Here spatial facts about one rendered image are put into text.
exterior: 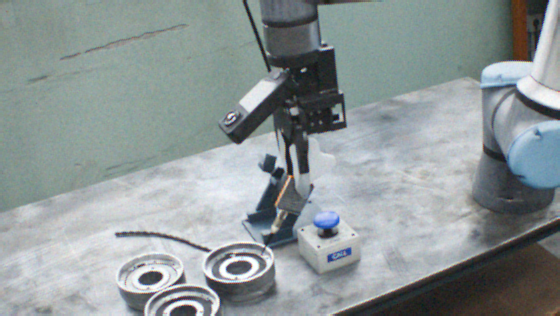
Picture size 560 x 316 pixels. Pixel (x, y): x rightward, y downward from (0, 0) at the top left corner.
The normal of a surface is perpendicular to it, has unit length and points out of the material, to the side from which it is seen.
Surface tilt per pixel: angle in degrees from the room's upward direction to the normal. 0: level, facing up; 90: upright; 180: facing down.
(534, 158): 97
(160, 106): 90
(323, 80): 90
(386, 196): 0
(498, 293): 0
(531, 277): 0
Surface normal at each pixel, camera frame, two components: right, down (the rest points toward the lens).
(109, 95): 0.39, 0.37
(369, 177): -0.12, -0.89
